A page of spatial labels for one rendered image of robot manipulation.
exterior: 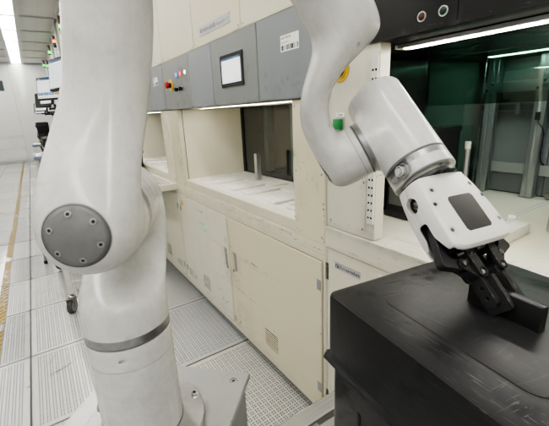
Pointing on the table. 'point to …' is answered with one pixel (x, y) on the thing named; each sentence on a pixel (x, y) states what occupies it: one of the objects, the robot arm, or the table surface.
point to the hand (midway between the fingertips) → (497, 292)
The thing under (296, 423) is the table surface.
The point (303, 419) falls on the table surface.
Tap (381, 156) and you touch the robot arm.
